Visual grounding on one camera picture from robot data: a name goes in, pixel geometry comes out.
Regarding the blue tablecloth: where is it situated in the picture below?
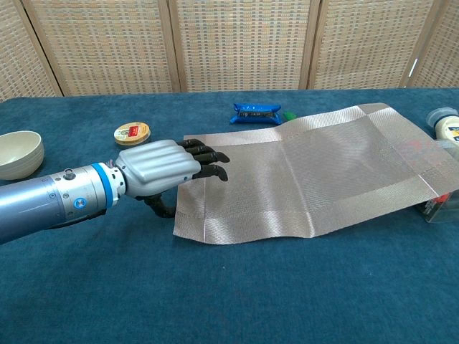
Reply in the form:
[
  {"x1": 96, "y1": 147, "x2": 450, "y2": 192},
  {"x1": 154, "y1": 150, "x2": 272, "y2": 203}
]
[{"x1": 0, "y1": 87, "x2": 459, "y2": 344}]

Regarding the bamboo folding screen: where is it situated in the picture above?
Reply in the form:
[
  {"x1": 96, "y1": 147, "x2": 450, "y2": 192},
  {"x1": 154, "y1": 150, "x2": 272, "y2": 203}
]
[{"x1": 0, "y1": 0, "x2": 459, "y2": 103}]

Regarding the clear box with red capsules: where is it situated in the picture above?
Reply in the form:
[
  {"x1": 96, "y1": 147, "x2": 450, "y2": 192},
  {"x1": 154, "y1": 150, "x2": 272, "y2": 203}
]
[{"x1": 415, "y1": 139, "x2": 459, "y2": 224}]

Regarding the beige woven placemat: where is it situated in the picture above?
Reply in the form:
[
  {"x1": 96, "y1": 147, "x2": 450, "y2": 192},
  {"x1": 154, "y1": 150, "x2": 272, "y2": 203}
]
[{"x1": 172, "y1": 102, "x2": 459, "y2": 247}]

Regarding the blue snack packet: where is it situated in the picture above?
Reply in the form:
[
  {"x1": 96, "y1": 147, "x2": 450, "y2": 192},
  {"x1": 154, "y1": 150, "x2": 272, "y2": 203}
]
[{"x1": 229, "y1": 102, "x2": 281, "y2": 126}]

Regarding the round yellow tin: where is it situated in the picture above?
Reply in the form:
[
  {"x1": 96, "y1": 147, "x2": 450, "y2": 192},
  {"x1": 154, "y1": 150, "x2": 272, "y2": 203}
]
[{"x1": 113, "y1": 121, "x2": 152, "y2": 146}]

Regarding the white ribbed bowl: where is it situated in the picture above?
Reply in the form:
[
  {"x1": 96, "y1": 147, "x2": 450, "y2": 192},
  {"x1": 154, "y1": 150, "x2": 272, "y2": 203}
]
[{"x1": 0, "y1": 130, "x2": 45, "y2": 181}]

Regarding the mayonnaise squeeze bottle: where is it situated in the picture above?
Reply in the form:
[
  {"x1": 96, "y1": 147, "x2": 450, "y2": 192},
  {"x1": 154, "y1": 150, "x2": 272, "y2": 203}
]
[{"x1": 425, "y1": 107, "x2": 459, "y2": 141}]

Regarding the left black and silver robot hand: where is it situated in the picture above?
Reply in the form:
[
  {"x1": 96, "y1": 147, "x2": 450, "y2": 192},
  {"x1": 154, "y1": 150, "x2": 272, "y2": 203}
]
[{"x1": 115, "y1": 138, "x2": 231, "y2": 219}]

